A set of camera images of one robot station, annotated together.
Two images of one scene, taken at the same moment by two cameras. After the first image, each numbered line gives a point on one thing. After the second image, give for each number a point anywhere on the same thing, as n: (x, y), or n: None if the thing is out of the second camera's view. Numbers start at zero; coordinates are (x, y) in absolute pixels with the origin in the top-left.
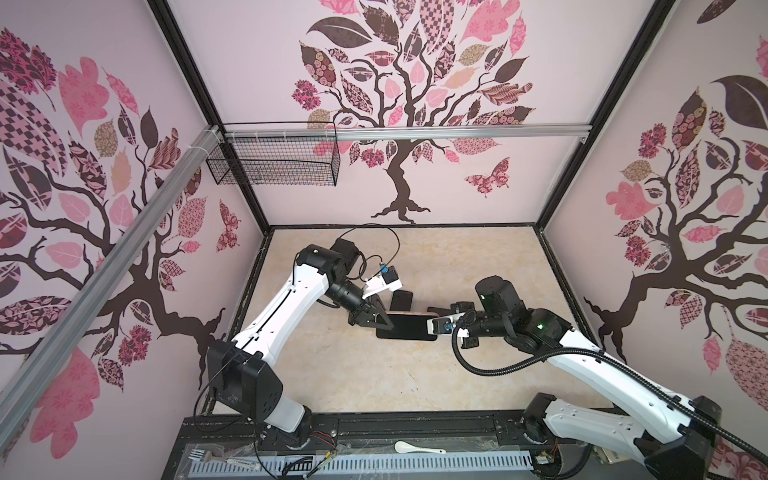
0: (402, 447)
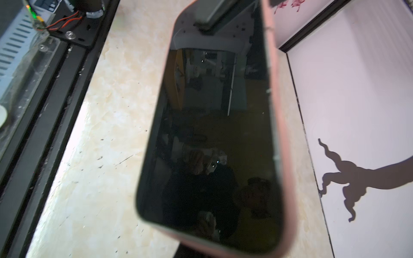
0: (3, 116)
